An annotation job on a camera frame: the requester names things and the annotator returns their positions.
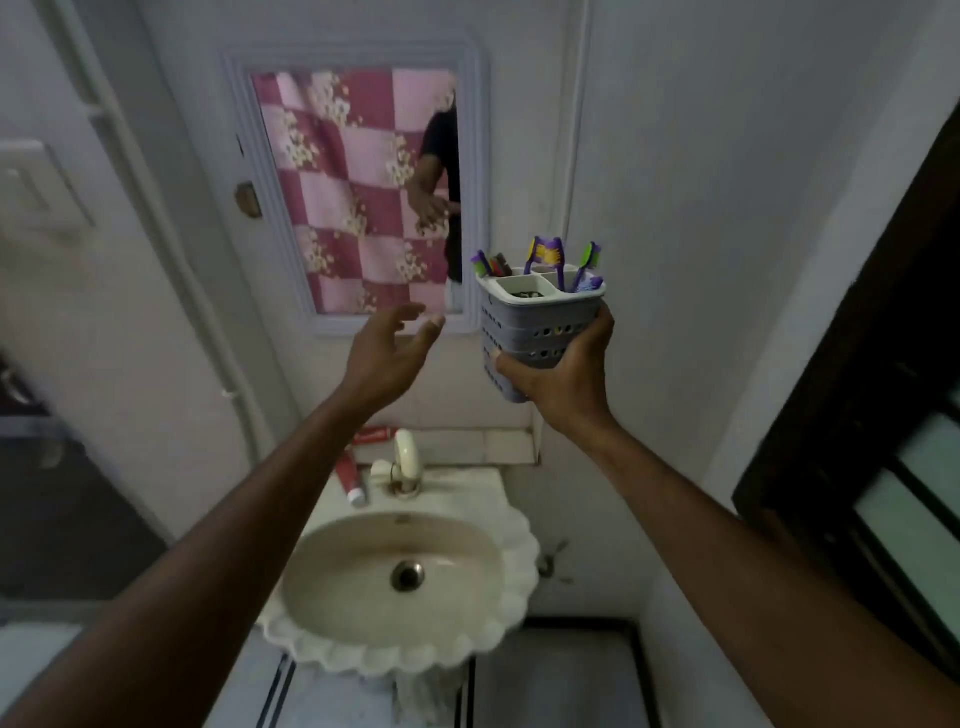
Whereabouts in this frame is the person's left hand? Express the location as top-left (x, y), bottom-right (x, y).
top-left (337, 302), bottom-right (447, 416)

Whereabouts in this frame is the person's right hand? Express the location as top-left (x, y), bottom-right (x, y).
top-left (492, 301), bottom-right (618, 444)

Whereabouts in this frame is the grey perforated toothbrush holder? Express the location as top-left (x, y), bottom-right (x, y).
top-left (477, 266), bottom-right (607, 405)

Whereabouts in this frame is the person's right forearm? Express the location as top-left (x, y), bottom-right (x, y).
top-left (567, 414), bottom-right (960, 728)

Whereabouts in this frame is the person's left forearm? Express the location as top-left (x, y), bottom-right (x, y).
top-left (0, 388), bottom-right (376, 728)

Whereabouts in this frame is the purple yellow toothbrush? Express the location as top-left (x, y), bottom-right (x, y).
top-left (523, 236), bottom-right (567, 292)

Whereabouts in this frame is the cream plastic tap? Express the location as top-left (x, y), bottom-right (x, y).
top-left (370, 429), bottom-right (426, 501)

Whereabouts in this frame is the red white toothpaste tube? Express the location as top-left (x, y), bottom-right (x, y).
top-left (333, 450), bottom-right (369, 508)

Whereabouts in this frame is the cream scalloped wash basin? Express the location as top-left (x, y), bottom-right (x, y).
top-left (256, 466), bottom-right (543, 678)

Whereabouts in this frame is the white vertical conduit pipe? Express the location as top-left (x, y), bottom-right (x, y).
top-left (555, 0), bottom-right (595, 226)

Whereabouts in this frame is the white framed wall mirror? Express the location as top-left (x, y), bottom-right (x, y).
top-left (221, 37), bottom-right (492, 336)

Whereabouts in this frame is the white wall pipe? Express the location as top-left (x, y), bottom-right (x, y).
top-left (45, 0), bottom-right (264, 466)

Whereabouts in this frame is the dark wooden window frame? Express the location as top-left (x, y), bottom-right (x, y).
top-left (732, 105), bottom-right (960, 676)

